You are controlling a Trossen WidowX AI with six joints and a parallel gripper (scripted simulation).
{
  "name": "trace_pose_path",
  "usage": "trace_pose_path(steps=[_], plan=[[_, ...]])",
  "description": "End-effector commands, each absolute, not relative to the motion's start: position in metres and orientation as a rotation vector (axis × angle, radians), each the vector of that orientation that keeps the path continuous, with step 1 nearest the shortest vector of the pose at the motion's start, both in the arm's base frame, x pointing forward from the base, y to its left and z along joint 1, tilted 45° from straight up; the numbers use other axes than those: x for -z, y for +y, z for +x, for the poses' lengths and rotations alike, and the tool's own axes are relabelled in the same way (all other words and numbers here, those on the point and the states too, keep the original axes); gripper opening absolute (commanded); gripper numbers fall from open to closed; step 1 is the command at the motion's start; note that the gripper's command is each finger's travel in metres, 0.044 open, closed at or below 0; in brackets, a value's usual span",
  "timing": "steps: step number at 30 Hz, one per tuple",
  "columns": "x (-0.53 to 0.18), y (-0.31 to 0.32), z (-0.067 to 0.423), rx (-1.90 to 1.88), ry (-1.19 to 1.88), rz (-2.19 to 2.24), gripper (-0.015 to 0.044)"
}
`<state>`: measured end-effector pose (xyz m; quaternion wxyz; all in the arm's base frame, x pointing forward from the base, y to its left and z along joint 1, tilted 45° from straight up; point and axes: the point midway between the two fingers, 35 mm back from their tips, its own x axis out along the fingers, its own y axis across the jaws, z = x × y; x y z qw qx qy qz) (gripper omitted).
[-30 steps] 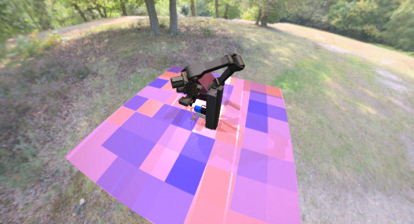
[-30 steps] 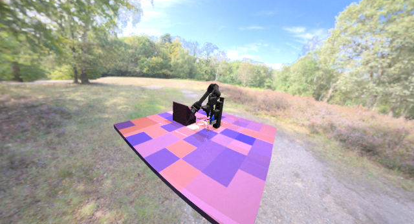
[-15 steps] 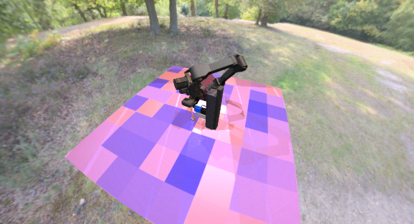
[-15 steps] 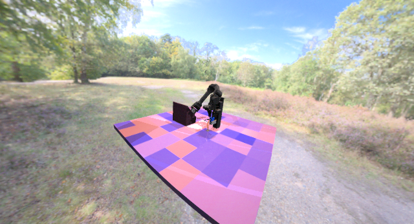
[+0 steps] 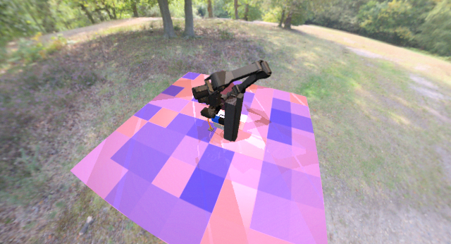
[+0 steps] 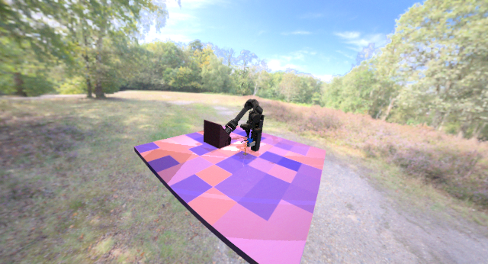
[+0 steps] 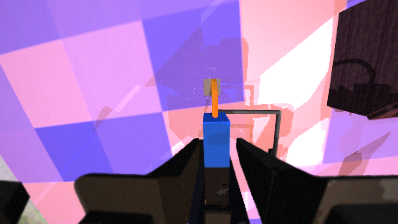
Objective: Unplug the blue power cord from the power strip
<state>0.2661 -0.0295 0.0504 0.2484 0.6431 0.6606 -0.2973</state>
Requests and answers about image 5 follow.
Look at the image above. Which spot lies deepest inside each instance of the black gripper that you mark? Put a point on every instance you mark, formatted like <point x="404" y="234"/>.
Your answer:
<point x="215" y="106"/>

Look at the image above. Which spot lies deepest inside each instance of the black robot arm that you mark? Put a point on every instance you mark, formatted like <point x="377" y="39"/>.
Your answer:
<point x="222" y="79"/>

